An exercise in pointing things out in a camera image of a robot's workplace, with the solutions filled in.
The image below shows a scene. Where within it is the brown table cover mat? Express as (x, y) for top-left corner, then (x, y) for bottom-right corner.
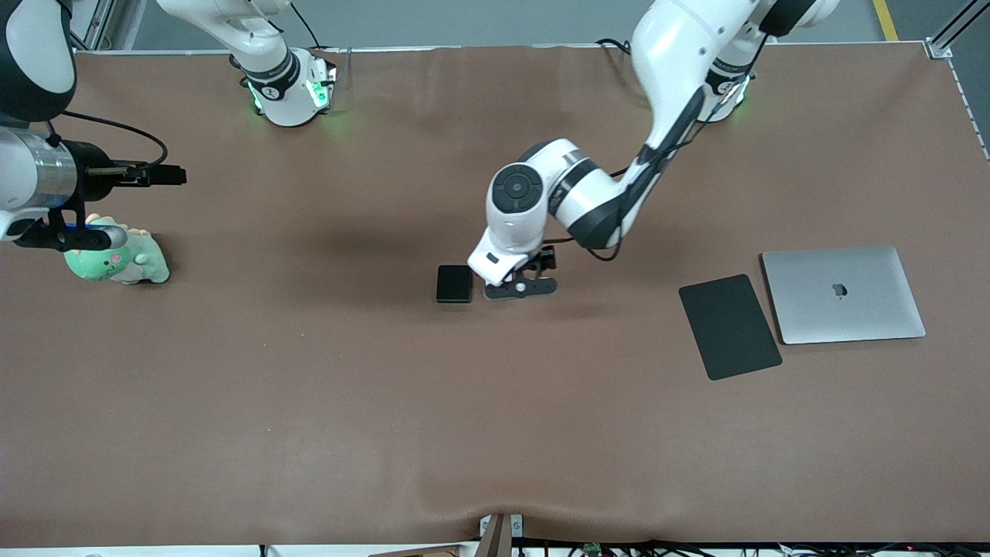
(0, 43), (990, 546)

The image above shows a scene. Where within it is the aluminium frame profile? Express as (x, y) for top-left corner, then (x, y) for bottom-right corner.
(927, 0), (990, 59)
(73, 0), (125, 51)

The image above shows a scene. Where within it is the small black box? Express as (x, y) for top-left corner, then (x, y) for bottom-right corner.
(436, 265), (473, 304)

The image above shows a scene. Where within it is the black mouse pad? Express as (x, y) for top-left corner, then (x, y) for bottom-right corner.
(678, 273), (783, 381)

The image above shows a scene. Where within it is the grey metal bracket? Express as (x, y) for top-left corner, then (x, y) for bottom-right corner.
(478, 513), (524, 540)

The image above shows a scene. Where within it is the black cable bundle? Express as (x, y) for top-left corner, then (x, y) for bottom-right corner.
(514, 539), (990, 557)

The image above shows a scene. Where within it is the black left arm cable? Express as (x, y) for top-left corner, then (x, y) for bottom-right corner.
(541, 46), (763, 262)

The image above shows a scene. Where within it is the green dinosaur plush toy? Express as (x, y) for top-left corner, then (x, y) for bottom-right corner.
(63, 217), (170, 285)

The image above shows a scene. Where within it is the silver closed laptop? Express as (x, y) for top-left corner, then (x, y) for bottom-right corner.
(760, 246), (927, 346)

